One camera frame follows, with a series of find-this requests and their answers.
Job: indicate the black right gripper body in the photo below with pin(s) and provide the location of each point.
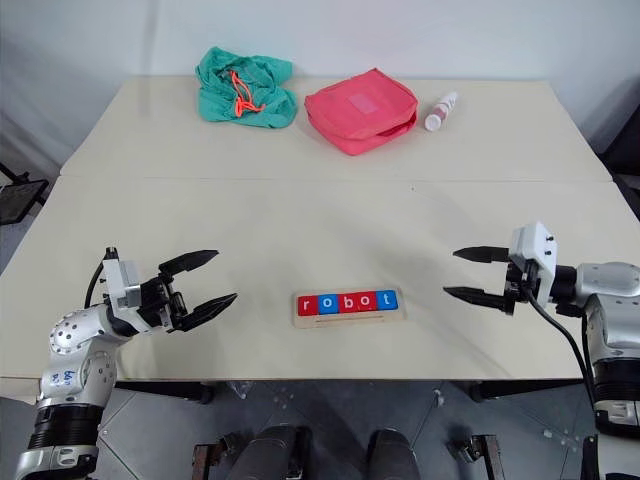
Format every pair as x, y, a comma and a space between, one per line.
517, 287

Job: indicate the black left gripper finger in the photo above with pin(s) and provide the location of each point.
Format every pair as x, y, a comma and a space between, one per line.
192, 260
210, 310

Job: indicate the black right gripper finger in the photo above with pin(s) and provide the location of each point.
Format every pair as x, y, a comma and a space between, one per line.
482, 254
475, 297

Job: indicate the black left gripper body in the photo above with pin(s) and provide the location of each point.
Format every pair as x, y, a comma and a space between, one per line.
157, 302

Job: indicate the blue letter t block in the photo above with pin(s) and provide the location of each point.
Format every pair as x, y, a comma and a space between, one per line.
387, 300

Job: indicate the red letter r block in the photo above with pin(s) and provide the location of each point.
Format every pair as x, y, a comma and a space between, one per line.
307, 305

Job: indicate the red letter o block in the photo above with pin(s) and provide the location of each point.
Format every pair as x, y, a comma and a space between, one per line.
368, 301

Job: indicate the blue letter o block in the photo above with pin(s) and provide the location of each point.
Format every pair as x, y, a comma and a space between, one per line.
328, 303

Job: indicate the red letter b block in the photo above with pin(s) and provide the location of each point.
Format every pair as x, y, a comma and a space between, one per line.
349, 302

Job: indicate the wooden letter tray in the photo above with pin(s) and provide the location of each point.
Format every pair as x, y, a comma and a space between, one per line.
350, 321

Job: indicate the black table foot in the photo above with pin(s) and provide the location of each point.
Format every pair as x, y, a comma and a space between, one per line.
525, 390
170, 391

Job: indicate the white bottle with pink label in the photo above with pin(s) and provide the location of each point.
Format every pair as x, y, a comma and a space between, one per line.
439, 114

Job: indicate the dark rounded shape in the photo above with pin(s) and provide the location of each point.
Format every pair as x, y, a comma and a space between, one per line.
392, 457
270, 455

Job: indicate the black mesh chair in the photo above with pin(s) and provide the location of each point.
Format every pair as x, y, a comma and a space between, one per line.
17, 197

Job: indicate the pink zippered pouch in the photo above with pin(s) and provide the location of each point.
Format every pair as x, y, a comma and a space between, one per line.
355, 115

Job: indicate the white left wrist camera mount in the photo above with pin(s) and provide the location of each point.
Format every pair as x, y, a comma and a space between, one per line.
122, 285

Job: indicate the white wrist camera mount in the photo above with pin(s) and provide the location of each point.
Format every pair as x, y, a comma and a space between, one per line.
535, 250
122, 285

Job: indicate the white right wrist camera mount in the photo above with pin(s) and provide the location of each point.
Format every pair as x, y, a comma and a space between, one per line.
535, 250

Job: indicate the rusty caster bracket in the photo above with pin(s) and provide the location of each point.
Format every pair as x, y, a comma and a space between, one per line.
480, 455
207, 457

